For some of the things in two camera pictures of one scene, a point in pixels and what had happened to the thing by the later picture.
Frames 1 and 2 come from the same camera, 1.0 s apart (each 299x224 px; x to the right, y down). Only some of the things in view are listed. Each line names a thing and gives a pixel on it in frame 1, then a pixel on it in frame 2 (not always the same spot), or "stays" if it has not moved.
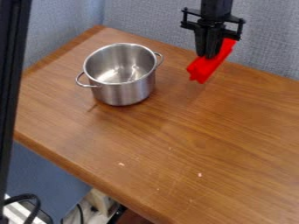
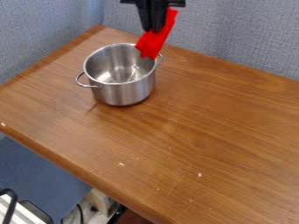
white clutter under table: x=96 y=209 stays
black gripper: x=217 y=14 to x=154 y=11
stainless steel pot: x=119 y=72 stays
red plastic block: x=202 y=67 to x=151 y=41
